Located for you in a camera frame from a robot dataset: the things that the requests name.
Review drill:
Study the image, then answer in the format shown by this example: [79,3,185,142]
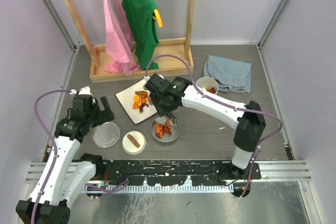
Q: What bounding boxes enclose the white lid with leather strap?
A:
[122,131,146,155]

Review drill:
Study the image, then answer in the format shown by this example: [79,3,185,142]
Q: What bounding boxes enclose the shallow round metal tin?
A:
[151,115,181,145]

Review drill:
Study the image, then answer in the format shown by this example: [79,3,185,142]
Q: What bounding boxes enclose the orange salmon slice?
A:
[209,88,216,94]

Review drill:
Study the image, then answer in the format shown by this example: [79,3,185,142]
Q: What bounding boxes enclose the white square plate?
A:
[115,79,157,124]

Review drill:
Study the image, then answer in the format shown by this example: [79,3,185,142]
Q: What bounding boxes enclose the pink shirt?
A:
[103,0,140,76]

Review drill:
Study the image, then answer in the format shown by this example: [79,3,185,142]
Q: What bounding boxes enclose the metal tongs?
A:
[166,113,177,124]

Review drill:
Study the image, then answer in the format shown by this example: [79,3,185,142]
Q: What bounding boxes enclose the orange strawberry shaped piece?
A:
[133,103,140,110]

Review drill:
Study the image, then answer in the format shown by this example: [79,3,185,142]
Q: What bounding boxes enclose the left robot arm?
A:
[16,94,114,223]

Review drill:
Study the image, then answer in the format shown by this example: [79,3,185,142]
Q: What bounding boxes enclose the orange ridged food piece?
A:
[135,91,148,96]

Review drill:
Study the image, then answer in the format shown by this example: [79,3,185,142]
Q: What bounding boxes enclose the green shirt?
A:
[122,0,159,70]

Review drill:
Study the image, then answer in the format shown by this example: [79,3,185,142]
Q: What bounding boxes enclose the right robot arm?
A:
[115,74,266,179]

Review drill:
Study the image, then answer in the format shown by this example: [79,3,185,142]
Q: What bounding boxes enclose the wooden clothes rack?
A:
[64,0,195,82]

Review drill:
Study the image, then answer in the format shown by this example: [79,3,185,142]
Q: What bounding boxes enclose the yellow corn piece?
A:
[134,95,140,103]

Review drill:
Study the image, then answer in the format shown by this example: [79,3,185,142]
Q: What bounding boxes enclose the tall metal container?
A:
[196,77,218,94]

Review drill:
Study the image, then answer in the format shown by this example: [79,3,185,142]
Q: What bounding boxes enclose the blue denim cloth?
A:
[203,55,251,94]

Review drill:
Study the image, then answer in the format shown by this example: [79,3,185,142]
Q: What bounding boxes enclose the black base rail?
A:
[91,159,261,186]

